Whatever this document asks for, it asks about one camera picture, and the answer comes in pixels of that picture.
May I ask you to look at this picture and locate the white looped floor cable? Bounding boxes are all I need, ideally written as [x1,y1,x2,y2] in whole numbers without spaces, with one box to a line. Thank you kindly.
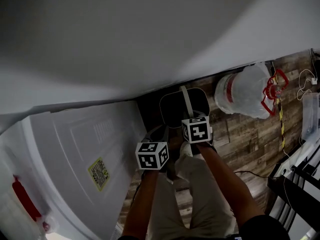
[296,68,316,101]

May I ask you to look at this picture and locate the white appliance cabinet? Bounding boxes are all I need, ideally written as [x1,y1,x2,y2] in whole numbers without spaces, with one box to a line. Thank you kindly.
[0,100,149,240]

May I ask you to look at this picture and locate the person's left forearm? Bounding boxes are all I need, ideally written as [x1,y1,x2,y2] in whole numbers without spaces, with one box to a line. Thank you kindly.
[121,170,160,239]

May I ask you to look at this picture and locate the black square container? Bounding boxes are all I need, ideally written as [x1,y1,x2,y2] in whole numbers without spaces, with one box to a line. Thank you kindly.
[159,85,210,129]

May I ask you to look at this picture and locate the person's right forearm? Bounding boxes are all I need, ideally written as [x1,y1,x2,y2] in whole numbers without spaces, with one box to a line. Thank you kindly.
[196,143,266,226]

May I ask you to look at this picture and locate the white desk black frame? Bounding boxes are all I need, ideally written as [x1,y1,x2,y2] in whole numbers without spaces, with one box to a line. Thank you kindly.
[266,138,320,240]

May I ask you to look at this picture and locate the yellow warning sticker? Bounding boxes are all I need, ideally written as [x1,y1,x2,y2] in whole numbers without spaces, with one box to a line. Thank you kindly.
[87,156,111,193]

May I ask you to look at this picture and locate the clear plastic storage box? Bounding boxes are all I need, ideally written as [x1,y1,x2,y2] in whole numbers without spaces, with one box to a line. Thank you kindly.
[301,92,320,142]

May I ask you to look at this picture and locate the person's white right shoe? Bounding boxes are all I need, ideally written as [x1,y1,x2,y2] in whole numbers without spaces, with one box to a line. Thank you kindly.
[179,142,194,158]

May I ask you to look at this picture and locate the person's beige trousers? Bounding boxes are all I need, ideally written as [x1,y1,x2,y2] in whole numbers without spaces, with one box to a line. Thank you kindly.
[147,153,239,240]

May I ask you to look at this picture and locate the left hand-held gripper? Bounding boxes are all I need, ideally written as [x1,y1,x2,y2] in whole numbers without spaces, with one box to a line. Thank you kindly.
[135,124,173,174]

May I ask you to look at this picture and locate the yellow black floor tape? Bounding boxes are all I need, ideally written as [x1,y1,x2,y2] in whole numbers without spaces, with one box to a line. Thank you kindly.
[271,61,287,150]

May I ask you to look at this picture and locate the black floor cable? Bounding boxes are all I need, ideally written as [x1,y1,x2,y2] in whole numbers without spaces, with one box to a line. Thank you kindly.
[233,170,271,179]

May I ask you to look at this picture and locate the person's black shirt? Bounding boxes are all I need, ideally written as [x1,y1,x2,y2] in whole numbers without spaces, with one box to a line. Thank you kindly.
[234,213,292,240]

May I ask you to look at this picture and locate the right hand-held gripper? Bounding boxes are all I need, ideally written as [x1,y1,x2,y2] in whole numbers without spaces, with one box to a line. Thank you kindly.
[181,109,218,157]

